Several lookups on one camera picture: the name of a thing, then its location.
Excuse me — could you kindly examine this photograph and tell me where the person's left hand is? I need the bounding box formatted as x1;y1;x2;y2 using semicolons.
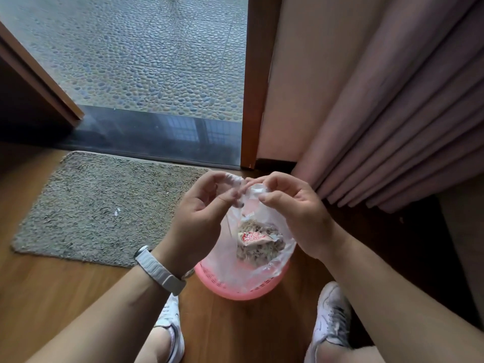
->
151;170;247;278

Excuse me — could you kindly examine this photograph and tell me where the wooden door frame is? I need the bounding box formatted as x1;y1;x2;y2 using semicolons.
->
240;0;283;170

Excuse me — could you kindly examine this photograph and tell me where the person's left leg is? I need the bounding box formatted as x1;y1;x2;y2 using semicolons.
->
134;327;173;363

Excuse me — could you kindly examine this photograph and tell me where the person's white shoe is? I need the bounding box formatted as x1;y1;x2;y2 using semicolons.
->
153;293;185;363
304;281;352;363

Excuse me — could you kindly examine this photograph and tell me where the white band smartwatch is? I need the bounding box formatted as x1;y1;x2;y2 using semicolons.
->
134;245;196;296

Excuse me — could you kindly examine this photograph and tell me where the person's white left shoe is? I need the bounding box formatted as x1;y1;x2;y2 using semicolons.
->
153;293;185;363

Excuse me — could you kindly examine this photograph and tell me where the person's left forearm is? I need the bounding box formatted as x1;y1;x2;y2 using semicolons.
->
26;266;171;363

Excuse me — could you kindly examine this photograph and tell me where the pink plastic waste basket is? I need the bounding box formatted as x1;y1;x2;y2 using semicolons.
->
194;259;291;301

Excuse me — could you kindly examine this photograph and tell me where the person's leg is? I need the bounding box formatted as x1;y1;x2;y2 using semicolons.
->
314;342;386;363
134;327;173;363

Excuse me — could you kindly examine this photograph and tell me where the person's white right shoe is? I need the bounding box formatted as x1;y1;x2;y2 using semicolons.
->
304;281;352;363

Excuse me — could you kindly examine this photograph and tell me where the person's right forearm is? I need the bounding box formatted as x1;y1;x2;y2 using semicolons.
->
320;226;484;363

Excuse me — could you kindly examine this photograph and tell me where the person's right hand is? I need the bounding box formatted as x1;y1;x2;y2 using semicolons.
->
241;171;337;261

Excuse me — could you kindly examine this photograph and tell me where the person's right leg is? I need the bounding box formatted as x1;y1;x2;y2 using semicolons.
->
314;342;386;363

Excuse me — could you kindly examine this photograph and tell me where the grey shaggy floor mat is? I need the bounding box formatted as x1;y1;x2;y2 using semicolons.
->
10;151;210;268

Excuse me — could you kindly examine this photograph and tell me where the wooden balcony door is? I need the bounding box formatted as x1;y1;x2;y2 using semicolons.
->
0;21;85;148

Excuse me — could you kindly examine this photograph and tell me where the clear plastic trash bag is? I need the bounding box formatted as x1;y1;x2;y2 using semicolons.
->
202;172;297;294

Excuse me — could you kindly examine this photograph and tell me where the pink curtain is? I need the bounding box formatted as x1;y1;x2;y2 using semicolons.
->
291;0;484;214

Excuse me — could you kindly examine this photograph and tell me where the dark polished door threshold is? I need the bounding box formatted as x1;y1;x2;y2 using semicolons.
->
56;105;243;167

